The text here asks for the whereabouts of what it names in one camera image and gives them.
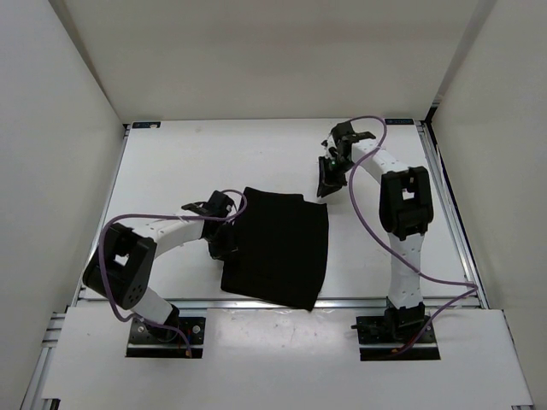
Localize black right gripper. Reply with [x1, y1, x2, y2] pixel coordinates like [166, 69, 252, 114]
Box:
[316, 155, 356, 198]

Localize black skirt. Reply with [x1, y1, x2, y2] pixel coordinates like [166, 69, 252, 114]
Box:
[221, 187, 329, 311]

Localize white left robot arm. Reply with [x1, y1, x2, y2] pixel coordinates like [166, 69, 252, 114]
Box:
[83, 212, 234, 342]

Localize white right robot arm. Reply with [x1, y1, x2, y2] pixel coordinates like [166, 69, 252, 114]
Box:
[317, 139, 433, 342]

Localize blue right corner label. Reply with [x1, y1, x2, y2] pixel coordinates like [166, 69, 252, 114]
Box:
[385, 118, 415, 126]

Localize blue corner label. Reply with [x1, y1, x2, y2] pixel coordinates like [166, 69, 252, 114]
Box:
[132, 121, 161, 129]
[385, 118, 415, 126]

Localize white front cover board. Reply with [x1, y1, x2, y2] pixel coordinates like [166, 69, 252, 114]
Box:
[43, 306, 531, 409]

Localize blue left corner label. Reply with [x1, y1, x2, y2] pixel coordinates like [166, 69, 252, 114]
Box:
[132, 121, 161, 129]

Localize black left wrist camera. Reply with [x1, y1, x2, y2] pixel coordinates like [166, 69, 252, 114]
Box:
[181, 190, 235, 218]

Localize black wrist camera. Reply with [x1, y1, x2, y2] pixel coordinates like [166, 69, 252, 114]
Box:
[181, 190, 235, 218]
[321, 121, 376, 150]

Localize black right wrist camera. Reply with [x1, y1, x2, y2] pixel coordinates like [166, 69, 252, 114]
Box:
[321, 121, 376, 150]

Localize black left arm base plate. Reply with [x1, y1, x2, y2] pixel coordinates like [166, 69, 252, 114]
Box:
[126, 316, 206, 359]

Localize aluminium left frame rail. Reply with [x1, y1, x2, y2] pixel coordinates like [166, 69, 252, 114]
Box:
[68, 122, 131, 307]

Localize aluminium frame rail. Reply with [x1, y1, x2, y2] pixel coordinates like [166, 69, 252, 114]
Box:
[416, 120, 490, 309]
[68, 122, 131, 307]

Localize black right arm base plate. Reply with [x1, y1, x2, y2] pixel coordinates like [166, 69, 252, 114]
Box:
[351, 315, 441, 362]

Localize aluminium right frame rail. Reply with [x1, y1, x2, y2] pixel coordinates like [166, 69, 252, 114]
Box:
[416, 120, 490, 309]

